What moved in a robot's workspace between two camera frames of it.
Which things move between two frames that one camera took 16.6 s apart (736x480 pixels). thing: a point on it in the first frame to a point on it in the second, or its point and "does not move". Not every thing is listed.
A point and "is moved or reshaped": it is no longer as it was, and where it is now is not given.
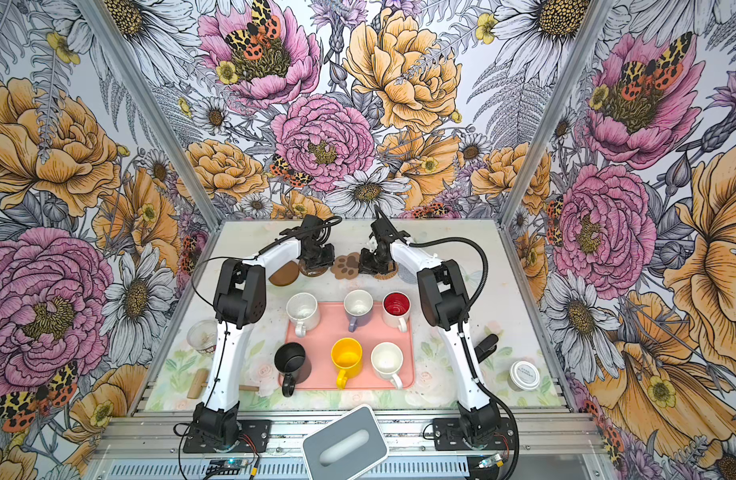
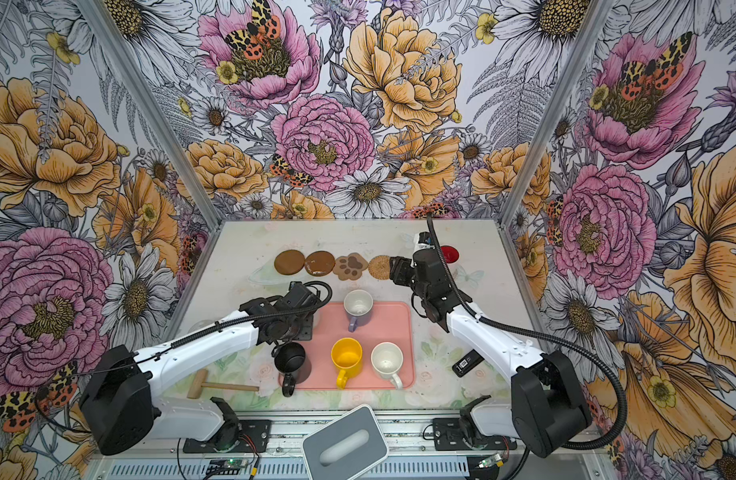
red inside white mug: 396,307 to 451,255
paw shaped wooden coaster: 346,267 does not move
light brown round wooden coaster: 285,275 is moved or reshaped
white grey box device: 347,446 does not move
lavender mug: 358,305 does not move
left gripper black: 328,261 to 305,333
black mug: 291,360 does not move
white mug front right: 387,359 does not move
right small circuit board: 493,461 does not move
